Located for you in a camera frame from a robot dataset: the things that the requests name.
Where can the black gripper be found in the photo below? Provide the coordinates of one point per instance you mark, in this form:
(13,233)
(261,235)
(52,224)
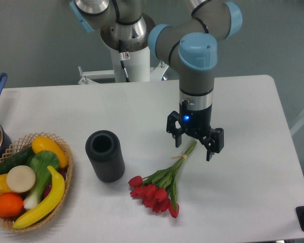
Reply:
(195,123)

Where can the red tulip bouquet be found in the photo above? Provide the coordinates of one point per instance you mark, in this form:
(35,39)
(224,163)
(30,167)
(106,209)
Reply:
(158,191)

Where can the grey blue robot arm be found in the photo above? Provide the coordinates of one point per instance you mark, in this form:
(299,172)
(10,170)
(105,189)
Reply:
(190,50)

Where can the dark grey ribbed vase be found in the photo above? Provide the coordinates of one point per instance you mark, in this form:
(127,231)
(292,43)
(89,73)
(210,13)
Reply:
(103,149)

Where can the yellow banana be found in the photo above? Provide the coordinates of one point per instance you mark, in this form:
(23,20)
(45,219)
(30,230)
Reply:
(47,205)

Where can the green bok choy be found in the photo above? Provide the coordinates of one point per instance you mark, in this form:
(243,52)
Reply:
(39,164)

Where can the woven wicker basket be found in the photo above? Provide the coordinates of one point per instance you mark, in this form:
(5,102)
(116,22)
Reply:
(22,144)

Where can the green cucumber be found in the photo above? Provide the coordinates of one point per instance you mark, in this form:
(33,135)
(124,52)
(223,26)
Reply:
(18,159)

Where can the beige round disc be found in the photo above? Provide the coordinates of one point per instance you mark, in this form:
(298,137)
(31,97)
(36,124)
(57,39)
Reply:
(20,179)

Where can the orange fruit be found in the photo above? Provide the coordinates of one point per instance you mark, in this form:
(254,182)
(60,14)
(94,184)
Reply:
(11,205)

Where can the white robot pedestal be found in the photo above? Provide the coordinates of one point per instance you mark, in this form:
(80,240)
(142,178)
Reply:
(127,67)

